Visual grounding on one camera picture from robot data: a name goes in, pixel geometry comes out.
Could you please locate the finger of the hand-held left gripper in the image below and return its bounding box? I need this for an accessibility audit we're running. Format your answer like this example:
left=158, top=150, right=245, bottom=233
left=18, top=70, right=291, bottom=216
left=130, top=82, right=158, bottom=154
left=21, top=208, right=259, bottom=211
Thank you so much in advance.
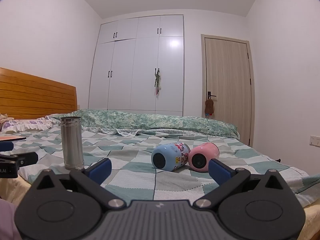
left=0, top=152, right=39, bottom=167
left=0, top=141, right=14, bottom=153

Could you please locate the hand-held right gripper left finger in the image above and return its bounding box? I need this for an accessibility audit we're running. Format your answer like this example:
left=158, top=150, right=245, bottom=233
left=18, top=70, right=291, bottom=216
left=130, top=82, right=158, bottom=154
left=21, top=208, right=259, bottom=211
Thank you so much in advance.
left=30, top=158, right=126, bottom=209

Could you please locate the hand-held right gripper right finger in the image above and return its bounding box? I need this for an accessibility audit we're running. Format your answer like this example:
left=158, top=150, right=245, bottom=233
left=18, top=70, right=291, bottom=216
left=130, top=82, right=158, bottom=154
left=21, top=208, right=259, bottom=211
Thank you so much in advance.
left=194, top=158, right=288, bottom=209

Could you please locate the pink cup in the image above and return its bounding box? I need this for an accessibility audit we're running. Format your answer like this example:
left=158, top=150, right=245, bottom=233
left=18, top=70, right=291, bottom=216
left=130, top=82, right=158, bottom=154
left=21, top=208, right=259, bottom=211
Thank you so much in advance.
left=188, top=142, right=220, bottom=173

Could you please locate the blue cartoon print cup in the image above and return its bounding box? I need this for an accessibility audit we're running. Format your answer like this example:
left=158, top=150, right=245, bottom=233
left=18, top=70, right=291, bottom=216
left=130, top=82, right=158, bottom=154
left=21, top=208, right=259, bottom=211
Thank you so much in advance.
left=151, top=142, right=192, bottom=172

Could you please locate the stainless steel cup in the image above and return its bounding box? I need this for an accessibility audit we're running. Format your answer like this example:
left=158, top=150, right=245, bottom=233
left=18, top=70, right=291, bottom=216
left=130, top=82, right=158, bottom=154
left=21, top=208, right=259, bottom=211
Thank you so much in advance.
left=60, top=116, right=85, bottom=170

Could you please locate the red flat tablet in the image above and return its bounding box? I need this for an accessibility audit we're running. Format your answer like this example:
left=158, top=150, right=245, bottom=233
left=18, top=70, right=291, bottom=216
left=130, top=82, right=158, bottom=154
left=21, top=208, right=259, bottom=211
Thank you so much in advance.
left=0, top=135, right=27, bottom=142

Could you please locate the purple floral pillow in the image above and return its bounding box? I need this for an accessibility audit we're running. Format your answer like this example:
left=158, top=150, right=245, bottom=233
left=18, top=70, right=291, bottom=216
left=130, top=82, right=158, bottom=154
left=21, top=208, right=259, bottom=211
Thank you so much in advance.
left=0, top=118, right=58, bottom=133

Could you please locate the checkered bed sheet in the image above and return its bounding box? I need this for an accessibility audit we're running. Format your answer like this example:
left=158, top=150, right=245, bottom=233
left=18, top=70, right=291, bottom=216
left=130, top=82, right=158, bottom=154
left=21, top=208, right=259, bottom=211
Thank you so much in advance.
left=18, top=124, right=320, bottom=207

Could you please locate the pink cloth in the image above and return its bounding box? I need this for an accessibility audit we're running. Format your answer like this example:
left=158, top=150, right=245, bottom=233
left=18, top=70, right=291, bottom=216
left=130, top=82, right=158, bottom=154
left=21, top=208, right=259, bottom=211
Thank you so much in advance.
left=0, top=198, right=23, bottom=240

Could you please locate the wooden headboard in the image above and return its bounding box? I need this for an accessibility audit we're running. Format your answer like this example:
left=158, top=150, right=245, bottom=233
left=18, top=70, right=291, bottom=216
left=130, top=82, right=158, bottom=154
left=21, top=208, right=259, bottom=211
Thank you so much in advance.
left=0, top=67, right=77, bottom=120

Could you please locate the green floral duvet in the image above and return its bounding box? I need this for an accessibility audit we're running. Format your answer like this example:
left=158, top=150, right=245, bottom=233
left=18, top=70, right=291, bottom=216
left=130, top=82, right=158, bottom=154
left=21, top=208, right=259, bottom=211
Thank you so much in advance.
left=47, top=109, right=241, bottom=141

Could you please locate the wooden door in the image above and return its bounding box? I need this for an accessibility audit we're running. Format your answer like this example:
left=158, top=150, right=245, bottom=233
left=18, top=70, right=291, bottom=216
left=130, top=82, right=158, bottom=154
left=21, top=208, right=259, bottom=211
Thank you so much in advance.
left=201, top=34, right=256, bottom=147

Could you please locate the white wardrobe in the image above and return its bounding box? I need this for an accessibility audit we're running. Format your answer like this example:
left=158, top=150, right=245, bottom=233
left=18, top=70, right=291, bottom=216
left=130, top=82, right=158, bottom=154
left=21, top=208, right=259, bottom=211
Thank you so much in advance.
left=88, top=15, right=185, bottom=117

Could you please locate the brown bag on door handle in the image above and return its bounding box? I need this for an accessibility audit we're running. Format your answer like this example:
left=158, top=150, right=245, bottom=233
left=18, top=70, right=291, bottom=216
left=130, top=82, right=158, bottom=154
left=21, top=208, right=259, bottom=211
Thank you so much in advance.
left=205, top=98, right=215, bottom=115

